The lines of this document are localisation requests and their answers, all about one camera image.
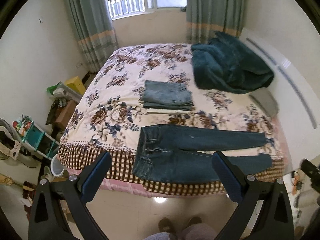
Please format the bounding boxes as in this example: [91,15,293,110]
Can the white headboard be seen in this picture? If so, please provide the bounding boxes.
[240,28,319,169]

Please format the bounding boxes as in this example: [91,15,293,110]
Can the yellow box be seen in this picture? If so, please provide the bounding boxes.
[65,76,86,95]

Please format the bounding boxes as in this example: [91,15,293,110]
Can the folded light blue jeans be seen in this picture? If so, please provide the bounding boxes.
[143,80,193,106]

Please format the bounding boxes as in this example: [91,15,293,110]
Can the brown cardboard box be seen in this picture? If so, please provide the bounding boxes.
[54,100,77,130]

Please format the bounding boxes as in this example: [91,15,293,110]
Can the floral fleece bed blanket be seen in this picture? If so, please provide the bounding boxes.
[59,43,286,197]

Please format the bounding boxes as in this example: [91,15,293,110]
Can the dark teal plush blanket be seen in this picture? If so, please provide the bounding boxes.
[191,31,274,94]

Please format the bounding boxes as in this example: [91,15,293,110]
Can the white plastic bucket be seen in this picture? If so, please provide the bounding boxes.
[50,154,65,177]

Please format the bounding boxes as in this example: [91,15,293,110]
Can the pink plaid bed sheet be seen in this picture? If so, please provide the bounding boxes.
[99,179,152,198]

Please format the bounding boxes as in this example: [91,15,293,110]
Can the dark blue denim jeans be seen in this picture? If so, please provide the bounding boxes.
[132,125,267,184]

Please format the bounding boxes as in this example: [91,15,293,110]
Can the grey pillow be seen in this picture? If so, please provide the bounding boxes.
[249,87,279,118]

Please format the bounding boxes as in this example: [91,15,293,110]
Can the right teal curtain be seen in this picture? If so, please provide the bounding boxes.
[186,0,245,44]

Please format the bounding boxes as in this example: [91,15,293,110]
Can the folded green pants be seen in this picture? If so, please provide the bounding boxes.
[143,102,193,111]

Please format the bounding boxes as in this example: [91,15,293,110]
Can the left brown shoe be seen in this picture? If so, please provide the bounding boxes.
[158,218,176,233]

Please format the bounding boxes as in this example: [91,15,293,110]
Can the teal storage shelf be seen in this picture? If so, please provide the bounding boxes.
[12,115,60,160]

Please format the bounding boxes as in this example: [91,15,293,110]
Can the left teal curtain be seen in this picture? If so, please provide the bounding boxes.
[65,0,118,73]

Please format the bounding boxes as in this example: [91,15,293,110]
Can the teal curtain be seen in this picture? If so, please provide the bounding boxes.
[65,0,118,73]
[186,0,245,44]

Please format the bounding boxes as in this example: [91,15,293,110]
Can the folded cream pants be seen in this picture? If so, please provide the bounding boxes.
[145,108,191,115]

